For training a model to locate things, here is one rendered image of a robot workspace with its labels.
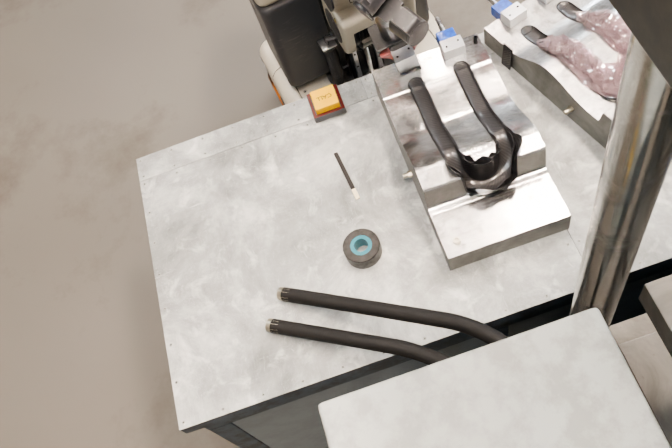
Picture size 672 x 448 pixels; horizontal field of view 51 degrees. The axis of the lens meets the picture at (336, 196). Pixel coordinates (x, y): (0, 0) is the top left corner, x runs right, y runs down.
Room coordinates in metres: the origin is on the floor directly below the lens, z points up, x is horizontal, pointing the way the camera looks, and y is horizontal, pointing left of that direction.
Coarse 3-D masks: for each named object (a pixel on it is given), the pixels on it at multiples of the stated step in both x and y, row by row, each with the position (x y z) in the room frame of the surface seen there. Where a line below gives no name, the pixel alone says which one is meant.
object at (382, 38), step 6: (372, 30) 1.06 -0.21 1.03; (378, 30) 1.06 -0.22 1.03; (384, 30) 1.01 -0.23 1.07; (372, 36) 1.05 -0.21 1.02; (378, 36) 1.04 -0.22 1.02; (384, 36) 1.02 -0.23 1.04; (390, 36) 1.01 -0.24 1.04; (396, 36) 1.01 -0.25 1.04; (378, 42) 1.03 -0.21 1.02; (384, 42) 1.02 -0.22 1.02; (390, 42) 1.02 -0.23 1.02; (396, 42) 1.01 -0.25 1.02; (378, 48) 1.02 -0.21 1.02; (384, 48) 1.01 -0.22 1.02
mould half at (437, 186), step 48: (480, 48) 1.01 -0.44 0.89; (384, 96) 0.99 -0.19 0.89; (432, 96) 0.94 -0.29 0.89; (432, 144) 0.81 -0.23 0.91; (480, 144) 0.75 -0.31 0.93; (528, 144) 0.70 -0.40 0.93; (432, 192) 0.70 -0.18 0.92; (528, 192) 0.64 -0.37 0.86; (480, 240) 0.58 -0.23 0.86; (528, 240) 0.56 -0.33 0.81
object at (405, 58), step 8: (400, 48) 1.06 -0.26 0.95; (408, 48) 1.05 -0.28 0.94; (392, 56) 1.05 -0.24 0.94; (400, 56) 1.04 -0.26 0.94; (408, 56) 1.03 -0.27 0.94; (416, 56) 1.02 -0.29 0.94; (400, 64) 1.03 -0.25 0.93; (408, 64) 1.03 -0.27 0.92; (416, 64) 1.03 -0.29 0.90; (400, 72) 1.03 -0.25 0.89
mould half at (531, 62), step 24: (528, 0) 1.12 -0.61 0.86; (552, 0) 1.09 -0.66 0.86; (576, 0) 1.06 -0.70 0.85; (600, 0) 1.03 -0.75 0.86; (504, 24) 1.08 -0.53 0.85; (528, 24) 1.05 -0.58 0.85; (552, 24) 1.02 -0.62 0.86; (576, 24) 0.98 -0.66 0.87; (528, 48) 0.98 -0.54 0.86; (600, 48) 0.88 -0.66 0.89; (528, 72) 0.94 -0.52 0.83; (552, 72) 0.87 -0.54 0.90; (552, 96) 0.86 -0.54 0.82; (576, 96) 0.80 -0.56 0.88; (600, 96) 0.78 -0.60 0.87; (576, 120) 0.78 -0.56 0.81; (600, 120) 0.72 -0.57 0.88; (600, 144) 0.71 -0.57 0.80
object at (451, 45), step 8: (440, 24) 1.12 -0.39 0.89; (440, 32) 1.09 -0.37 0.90; (448, 32) 1.08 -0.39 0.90; (440, 40) 1.07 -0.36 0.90; (448, 40) 1.05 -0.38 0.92; (456, 40) 1.04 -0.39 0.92; (440, 48) 1.05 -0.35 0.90; (448, 48) 1.02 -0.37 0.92; (456, 48) 1.02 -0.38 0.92; (464, 48) 1.01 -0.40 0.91; (448, 56) 1.02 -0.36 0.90; (456, 56) 1.02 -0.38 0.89
